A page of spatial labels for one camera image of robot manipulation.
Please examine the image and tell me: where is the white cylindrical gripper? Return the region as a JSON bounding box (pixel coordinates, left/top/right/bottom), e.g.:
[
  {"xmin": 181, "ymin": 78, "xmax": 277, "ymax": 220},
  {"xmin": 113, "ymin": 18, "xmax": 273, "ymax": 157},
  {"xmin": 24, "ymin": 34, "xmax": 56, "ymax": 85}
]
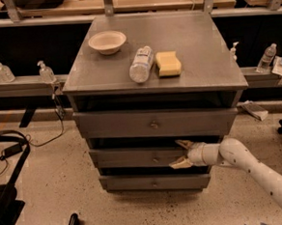
[{"xmin": 170, "ymin": 140, "xmax": 222, "ymax": 169}]

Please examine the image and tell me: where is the grey drawer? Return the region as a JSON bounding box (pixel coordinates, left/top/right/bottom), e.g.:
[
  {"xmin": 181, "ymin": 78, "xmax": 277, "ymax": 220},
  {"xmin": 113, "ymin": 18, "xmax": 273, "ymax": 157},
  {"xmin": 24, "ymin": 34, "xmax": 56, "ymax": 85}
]
[
  {"xmin": 72, "ymin": 108, "xmax": 238, "ymax": 139},
  {"xmin": 90, "ymin": 146, "xmax": 187, "ymax": 169},
  {"xmin": 99, "ymin": 174, "xmax": 211, "ymax": 191}
]

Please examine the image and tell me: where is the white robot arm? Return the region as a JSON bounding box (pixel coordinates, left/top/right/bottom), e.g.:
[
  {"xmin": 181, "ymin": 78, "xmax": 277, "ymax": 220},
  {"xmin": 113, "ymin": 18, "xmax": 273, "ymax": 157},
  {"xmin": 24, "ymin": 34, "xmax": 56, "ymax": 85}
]
[{"xmin": 170, "ymin": 138, "xmax": 282, "ymax": 209}]

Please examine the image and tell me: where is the grey bottom drawer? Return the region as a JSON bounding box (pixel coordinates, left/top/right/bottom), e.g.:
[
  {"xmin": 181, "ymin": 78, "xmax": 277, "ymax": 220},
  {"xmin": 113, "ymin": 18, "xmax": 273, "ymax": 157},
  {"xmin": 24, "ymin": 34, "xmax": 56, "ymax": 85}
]
[{"xmin": 99, "ymin": 174, "xmax": 211, "ymax": 191}]

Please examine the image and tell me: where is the grey top drawer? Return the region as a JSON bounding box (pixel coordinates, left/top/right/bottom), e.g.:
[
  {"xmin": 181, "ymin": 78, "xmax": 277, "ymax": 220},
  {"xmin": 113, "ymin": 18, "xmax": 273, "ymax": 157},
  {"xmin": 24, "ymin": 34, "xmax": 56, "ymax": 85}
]
[{"xmin": 72, "ymin": 108, "xmax": 238, "ymax": 139}]

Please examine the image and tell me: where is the grey drawer cabinet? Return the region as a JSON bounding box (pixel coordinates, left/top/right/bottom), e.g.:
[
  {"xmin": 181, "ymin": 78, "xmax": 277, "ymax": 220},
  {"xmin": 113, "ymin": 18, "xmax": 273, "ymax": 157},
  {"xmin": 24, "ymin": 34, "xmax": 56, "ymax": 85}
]
[{"xmin": 57, "ymin": 6, "xmax": 257, "ymax": 202}]

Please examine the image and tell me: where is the grey folded cloth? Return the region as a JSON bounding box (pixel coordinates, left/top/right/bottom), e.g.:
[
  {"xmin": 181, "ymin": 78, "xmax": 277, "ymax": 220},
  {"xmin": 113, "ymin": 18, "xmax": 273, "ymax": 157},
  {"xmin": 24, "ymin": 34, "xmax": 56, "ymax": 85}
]
[{"xmin": 241, "ymin": 101, "xmax": 268, "ymax": 121}]

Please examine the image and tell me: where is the yellow sponge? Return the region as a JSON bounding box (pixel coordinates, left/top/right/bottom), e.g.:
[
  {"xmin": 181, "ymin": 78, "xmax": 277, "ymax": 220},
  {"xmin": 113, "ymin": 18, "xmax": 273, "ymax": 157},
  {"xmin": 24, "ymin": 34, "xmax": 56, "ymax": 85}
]
[{"xmin": 155, "ymin": 51, "xmax": 182, "ymax": 77}]

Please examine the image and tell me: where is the clear plastic water bottle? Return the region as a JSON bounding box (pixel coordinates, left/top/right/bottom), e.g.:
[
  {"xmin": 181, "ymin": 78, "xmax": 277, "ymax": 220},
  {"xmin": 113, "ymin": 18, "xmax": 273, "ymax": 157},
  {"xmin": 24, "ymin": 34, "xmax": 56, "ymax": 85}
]
[{"xmin": 129, "ymin": 46, "xmax": 154, "ymax": 84}]

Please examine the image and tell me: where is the small white spray bottle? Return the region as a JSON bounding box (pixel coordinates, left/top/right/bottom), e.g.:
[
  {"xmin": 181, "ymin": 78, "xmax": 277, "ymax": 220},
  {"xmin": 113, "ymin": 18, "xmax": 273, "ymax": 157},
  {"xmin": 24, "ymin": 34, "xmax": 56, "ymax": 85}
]
[{"xmin": 230, "ymin": 42, "xmax": 239, "ymax": 61}]

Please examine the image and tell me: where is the white plastic packet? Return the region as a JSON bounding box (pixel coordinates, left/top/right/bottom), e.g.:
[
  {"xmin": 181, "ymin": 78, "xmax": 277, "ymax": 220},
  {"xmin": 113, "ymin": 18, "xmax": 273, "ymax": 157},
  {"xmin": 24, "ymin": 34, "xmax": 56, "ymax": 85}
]
[{"xmin": 271, "ymin": 56, "xmax": 282, "ymax": 76}]

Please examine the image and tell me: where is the white paper bowl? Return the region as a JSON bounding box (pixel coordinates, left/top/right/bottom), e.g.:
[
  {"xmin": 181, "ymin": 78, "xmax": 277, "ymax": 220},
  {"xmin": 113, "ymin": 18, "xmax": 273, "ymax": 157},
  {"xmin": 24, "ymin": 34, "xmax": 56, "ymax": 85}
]
[{"xmin": 89, "ymin": 30, "xmax": 127, "ymax": 55}]

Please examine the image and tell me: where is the clear sanitizer pump bottle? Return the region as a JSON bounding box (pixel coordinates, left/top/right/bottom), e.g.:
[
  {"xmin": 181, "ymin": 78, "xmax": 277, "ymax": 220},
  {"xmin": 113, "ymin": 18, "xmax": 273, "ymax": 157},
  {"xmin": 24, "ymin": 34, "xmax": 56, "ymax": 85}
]
[{"xmin": 0, "ymin": 63, "xmax": 14, "ymax": 82}]

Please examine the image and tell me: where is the black bag on shelf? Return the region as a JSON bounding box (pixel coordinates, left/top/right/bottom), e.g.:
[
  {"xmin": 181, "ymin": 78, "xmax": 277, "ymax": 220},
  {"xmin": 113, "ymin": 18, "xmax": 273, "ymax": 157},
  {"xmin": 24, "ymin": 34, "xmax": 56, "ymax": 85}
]
[{"xmin": 14, "ymin": 0, "xmax": 65, "ymax": 10}]

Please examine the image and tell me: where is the black power adapter cable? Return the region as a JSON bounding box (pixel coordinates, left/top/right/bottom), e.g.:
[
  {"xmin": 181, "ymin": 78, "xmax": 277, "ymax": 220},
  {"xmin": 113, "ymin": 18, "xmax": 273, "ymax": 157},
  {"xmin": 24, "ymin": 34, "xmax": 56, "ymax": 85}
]
[{"xmin": 0, "ymin": 90, "xmax": 70, "ymax": 179}]

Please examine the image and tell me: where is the black chair frame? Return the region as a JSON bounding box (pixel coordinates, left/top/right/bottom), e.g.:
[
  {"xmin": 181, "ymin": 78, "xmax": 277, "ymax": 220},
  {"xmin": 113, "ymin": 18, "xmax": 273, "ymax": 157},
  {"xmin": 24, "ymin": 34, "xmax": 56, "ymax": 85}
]
[{"xmin": 0, "ymin": 130, "xmax": 30, "ymax": 225}]

